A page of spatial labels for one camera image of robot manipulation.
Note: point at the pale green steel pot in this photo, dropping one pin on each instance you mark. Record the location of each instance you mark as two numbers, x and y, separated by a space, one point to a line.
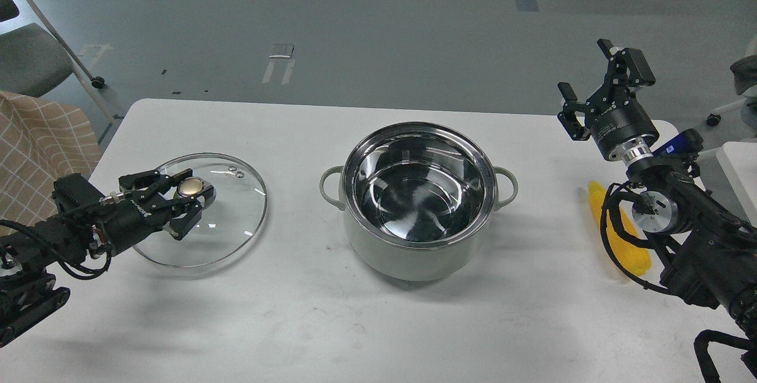
416 198

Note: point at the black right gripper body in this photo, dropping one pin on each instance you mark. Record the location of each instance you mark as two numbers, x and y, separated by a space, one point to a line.
617 121

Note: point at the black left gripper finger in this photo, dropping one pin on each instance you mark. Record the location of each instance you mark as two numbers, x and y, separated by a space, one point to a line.
187 206
145 186

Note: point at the glass pot lid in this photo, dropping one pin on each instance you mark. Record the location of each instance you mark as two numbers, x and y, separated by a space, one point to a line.
224 227

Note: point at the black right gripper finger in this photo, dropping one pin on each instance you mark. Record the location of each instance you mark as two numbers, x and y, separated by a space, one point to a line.
567 116
627 72

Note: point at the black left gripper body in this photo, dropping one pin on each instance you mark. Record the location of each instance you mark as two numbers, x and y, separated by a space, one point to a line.
129 222

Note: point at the grey office chair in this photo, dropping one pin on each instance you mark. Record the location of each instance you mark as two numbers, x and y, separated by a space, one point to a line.
35 59

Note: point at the grey chair at right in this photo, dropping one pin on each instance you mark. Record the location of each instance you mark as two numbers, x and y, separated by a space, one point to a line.
744 80

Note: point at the white table at right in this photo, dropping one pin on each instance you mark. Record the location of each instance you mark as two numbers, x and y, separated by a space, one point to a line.
738 161

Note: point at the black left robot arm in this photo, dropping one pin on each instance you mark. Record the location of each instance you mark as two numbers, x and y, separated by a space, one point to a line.
89 229

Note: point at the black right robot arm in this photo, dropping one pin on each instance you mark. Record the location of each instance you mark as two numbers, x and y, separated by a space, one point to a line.
707 253

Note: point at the beige checked cloth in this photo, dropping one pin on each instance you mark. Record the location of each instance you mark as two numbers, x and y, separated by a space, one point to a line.
41 141

